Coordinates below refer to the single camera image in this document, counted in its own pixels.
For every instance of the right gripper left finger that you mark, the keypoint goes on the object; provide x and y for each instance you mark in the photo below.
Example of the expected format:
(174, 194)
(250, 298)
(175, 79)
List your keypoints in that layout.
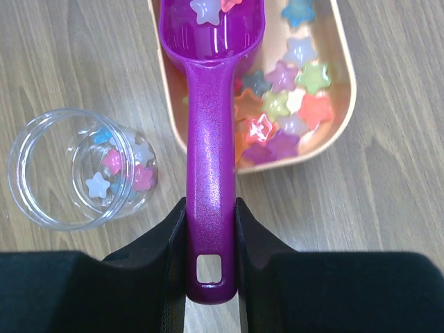
(138, 288)

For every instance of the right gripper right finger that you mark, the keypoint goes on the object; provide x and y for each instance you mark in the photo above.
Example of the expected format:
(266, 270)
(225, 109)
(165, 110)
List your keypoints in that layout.
(283, 290)

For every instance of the clear plastic cup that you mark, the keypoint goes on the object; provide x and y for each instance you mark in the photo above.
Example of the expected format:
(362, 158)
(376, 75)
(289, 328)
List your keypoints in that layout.
(72, 170)

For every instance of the orange tray of star candies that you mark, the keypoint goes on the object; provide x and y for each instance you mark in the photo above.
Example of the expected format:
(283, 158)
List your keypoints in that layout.
(322, 107)

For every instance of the magenta plastic scoop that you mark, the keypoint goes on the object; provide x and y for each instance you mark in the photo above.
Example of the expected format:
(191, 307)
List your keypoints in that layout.
(212, 47)

